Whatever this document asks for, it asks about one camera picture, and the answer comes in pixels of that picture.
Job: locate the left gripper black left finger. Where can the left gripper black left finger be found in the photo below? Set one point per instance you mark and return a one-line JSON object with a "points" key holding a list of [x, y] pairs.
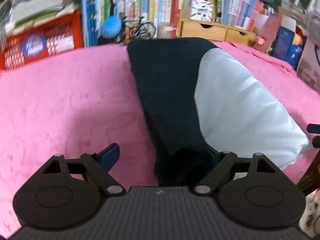
{"points": [[64, 193]]}

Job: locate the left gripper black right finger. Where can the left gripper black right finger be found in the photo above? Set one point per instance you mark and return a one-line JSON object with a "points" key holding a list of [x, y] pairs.
{"points": [[253, 192]]}

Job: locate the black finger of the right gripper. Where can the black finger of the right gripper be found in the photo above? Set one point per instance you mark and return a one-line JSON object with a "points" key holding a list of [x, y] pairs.
{"points": [[314, 129]]}

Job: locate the navy and white jacket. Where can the navy and white jacket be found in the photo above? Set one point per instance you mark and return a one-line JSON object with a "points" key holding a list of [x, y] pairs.
{"points": [[198, 101]]}

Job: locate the blue carton box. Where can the blue carton box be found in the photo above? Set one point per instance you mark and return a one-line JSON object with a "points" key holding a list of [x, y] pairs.
{"points": [[289, 43]]}

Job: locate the pink tablecloth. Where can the pink tablecloth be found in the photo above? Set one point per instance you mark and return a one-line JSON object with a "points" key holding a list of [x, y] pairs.
{"points": [[72, 103]]}

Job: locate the pink cardboard box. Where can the pink cardboard box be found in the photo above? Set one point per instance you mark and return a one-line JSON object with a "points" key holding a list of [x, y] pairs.
{"points": [[267, 27]]}

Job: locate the wooden drawer organizer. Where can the wooden drawer organizer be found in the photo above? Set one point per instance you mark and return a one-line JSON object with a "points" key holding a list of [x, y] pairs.
{"points": [[214, 32]]}

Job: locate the red plastic crate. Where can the red plastic crate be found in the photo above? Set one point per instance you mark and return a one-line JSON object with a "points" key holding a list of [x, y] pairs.
{"points": [[57, 36]]}

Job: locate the white patterned box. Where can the white patterned box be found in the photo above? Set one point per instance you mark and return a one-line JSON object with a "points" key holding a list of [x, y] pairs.
{"points": [[198, 10]]}

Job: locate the blue plush ball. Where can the blue plush ball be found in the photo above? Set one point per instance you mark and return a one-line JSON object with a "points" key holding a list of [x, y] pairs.
{"points": [[111, 27]]}

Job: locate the clear jar with pink lid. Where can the clear jar with pink lid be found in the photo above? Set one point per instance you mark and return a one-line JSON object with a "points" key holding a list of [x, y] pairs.
{"points": [[166, 30]]}

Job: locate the miniature black bicycle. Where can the miniature black bicycle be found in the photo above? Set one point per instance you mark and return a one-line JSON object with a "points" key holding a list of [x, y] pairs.
{"points": [[135, 29]]}

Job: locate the stack of papers and booklets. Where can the stack of papers and booklets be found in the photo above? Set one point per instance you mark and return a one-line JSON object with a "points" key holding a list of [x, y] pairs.
{"points": [[20, 15]]}

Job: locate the row of upright books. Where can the row of upright books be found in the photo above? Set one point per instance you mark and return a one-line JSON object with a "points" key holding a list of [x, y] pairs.
{"points": [[234, 13]]}

